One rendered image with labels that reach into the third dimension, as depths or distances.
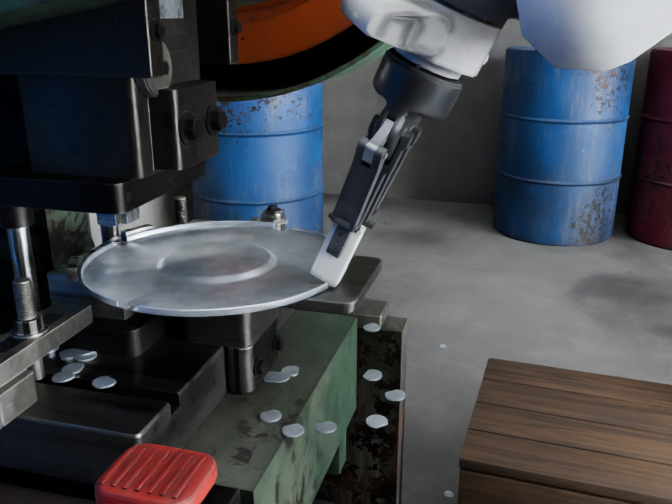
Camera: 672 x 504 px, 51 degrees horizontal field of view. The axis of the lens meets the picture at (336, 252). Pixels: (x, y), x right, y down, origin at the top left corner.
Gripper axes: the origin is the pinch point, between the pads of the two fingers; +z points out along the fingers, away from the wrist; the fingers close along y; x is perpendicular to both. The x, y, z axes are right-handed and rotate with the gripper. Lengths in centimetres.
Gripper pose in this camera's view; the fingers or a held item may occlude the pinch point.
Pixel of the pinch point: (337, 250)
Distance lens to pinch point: 70.7
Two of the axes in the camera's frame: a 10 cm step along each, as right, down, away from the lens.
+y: 3.6, -3.0, 8.8
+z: -3.9, 8.1, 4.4
